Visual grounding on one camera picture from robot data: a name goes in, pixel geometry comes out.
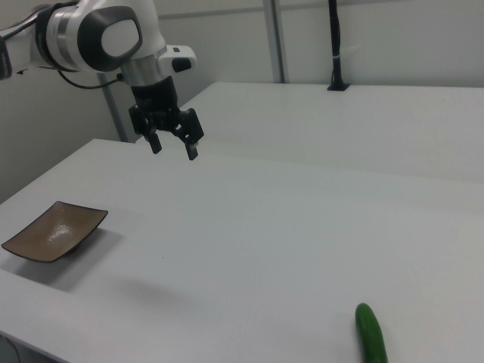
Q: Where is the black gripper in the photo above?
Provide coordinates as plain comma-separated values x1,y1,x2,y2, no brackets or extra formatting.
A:
128,76,206,162

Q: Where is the green cucumber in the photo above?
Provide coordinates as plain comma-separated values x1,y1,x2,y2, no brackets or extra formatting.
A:
354,302,389,363

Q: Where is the square brown ceramic plate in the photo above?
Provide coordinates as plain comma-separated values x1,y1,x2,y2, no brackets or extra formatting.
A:
1,200,109,263

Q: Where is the grey metal partition post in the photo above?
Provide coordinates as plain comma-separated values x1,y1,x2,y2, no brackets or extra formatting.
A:
263,0,286,84
98,71,130,144

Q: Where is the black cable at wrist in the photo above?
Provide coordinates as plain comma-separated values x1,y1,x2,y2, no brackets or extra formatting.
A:
56,69,125,91

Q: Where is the black pole with cable tie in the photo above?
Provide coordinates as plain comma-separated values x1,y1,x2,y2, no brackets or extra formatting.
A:
326,0,352,92

